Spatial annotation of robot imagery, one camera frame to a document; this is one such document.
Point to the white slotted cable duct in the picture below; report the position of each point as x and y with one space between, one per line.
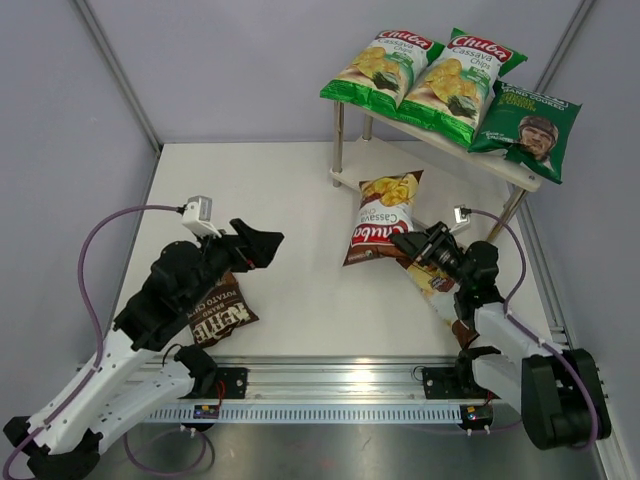
236 413

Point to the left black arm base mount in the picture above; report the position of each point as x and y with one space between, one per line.
230 382

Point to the brown Kettle sea salt bag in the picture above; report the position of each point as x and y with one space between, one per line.
220 312

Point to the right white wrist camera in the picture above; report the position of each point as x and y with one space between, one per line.
462 217

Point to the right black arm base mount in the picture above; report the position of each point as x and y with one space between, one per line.
442 383

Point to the white two-tier shelf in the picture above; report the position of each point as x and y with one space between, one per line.
367 145

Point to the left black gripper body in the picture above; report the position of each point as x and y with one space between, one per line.
218 256

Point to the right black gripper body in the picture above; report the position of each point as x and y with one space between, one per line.
441 253

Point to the dark green Real chips bag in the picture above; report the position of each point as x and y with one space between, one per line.
530 128

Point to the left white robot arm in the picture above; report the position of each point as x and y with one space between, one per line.
66 439

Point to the green Chuba cassava chips bag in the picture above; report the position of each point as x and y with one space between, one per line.
380 76

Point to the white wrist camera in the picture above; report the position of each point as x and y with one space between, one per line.
462 217
197 217

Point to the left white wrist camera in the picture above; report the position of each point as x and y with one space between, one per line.
197 217

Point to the brown Chuba chips bag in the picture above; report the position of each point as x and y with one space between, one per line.
439 290
386 208

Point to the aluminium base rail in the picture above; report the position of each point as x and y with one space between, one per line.
333 380

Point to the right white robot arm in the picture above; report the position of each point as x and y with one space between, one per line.
556 391

